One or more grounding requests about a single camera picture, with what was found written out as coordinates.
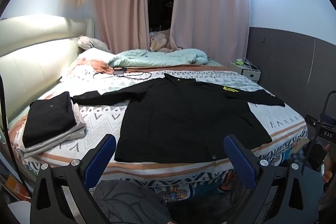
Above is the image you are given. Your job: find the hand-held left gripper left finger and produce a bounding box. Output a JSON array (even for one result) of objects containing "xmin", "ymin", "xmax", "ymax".
[{"xmin": 30, "ymin": 133, "xmax": 117, "ymax": 224}]

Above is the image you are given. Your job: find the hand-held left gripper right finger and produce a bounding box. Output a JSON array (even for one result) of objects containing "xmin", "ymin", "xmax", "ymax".
[{"xmin": 223, "ymin": 135, "xmax": 322, "ymax": 224}]

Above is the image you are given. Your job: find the black long-sleeved jacket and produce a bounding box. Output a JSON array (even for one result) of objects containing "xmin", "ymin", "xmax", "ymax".
[{"xmin": 71, "ymin": 73, "xmax": 286, "ymax": 164}]

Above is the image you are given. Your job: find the person's right hand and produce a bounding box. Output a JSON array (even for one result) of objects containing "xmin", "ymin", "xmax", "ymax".
[{"xmin": 322, "ymin": 144, "xmax": 336, "ymax": 190}]

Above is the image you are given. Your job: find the folded grey garment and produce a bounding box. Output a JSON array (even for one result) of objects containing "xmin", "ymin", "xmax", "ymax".
[{"xmin": 22, "ymin": 103, "xmax": 87, "ymax": 159}]

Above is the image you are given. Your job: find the patterned white bedspread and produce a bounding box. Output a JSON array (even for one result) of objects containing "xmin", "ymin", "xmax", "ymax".
[{"xmin": 8, "ymin": 55, "xmax": 307, "ymax": 182}]

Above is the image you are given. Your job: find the person's leg in grey pants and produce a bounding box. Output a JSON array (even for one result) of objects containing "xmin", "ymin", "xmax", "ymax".
[{"xmin": 92, "ymin": 180, "xmax": 171, "ymax": 224}]

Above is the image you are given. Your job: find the folded black garment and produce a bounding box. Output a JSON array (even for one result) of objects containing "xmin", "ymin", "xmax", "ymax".
[{"xmin": 22, "ymin": 91, "xmax": 79, "ymax": 148}]

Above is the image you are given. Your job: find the orange box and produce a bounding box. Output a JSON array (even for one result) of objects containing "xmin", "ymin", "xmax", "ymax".
[{"xmin": 4, "ymin": 173, "xmax": 30, "ymax": 201}]

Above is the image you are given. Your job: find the white nightstand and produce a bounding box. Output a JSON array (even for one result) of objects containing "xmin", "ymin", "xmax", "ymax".
[{"xmin": 228, "ymin": 58, "xmax": 261, "ymax": 82}]

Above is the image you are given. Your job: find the cream padded headboard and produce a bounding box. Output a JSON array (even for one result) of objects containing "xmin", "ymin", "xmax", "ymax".
[{"xmin": 0, "ymin": 17, "xmax": 94, "ymax": 122}]

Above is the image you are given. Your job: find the grey plush toy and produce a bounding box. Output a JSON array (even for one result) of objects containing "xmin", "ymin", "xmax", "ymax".
[{"xmin": 77, "ymin": 35, "xmax": 112, "ymax": 52}]

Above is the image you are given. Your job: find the mint green quilt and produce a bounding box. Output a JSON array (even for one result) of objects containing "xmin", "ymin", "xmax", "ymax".
[{"xmin": 108, "ymin": 48, "xmax": 209, "ymax": 68}]

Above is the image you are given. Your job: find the beige plush toy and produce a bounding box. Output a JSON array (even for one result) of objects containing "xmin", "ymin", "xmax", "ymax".
[{"xmin": 150, "ymin": 29, "xmax": 181, "ymax": 52}]

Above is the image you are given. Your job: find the pink curtain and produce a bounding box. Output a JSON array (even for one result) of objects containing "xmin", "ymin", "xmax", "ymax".
[
  {"xmin": 171, "ymin": 0, "xmax": 250, "ymax": 56},
  {"xmin": 91, "ymin": 0, "xmax": 150, "ymax": 54}
]

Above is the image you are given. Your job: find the black cable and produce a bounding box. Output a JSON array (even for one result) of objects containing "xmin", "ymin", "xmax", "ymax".
[{"xmin": 93, "ymin": 70, "xmax": 145, "ymax": 80}]

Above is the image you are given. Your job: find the white charging cable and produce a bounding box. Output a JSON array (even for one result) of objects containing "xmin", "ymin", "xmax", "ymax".
[{"xmin": 243, "ymin": 57, "xmax": 261, "ymax": 73}]

